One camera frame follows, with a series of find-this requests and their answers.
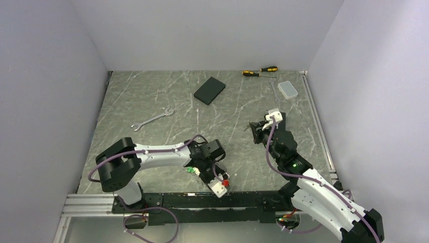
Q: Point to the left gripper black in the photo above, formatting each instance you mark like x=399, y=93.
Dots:
x=205, y=179

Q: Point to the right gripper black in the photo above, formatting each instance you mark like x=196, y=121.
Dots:
x=257, y=131

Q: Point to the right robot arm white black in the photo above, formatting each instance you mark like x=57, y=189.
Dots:
x=309, y=192

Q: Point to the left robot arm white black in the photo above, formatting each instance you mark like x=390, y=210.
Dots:
x=117, y=165

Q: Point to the green key tag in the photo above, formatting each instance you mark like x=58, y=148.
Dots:
x=190, y=170

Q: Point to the clear plastic box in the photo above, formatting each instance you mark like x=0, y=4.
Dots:
x=287, y=90

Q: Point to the large silver wrench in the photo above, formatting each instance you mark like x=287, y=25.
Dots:
x=167, y=112

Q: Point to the black flat box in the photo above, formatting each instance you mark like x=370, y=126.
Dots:
x=209, y=91

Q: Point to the orange black screwdriver rear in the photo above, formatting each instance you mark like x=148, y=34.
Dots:
x=268, y=69

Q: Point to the yellow black screwdriver front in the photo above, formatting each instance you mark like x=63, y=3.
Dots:
x=248, y=73

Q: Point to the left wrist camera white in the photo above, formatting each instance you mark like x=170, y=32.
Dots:
x=217, y=185

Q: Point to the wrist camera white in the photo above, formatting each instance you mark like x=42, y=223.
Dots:
x=217, y=185
x=272, y=116

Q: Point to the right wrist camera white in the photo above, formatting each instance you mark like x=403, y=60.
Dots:
x=272, y=116

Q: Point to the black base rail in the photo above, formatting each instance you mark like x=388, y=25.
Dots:
x=205, y=207

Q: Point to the aluminium frame rail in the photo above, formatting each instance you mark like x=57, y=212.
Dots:
x=100, y=205

